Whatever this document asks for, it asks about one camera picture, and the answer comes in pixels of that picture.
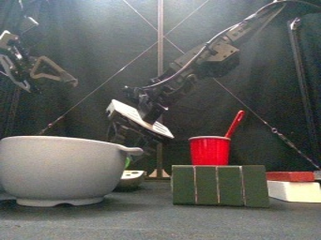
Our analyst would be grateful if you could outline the red and white toy nigiri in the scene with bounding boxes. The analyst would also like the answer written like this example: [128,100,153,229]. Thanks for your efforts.
[264,171,321,203]

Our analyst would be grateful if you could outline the red plastic cup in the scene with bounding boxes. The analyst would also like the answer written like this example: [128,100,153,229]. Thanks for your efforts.
[187,135,231,166]

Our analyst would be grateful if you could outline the white tray with black inside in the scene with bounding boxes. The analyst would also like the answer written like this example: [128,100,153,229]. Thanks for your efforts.
[113,169,147,191]

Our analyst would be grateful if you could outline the diagonal brace wire with turnbuckle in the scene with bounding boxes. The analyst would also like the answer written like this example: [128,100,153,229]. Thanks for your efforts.
[121,0,321,171]

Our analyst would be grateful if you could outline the red toy spatula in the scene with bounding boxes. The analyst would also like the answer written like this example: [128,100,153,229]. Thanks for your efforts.
[224,110,247,139]

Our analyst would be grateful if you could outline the vertical metal frame post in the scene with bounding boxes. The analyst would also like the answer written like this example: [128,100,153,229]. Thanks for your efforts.
[148,0,171,180]

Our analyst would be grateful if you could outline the pale grey handled bowl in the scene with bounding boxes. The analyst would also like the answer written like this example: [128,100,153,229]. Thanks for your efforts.
[0,135,145,208]

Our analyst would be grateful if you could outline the green toy sushi roll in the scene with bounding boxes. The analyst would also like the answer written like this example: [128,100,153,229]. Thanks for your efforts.
[169,164,271,208]

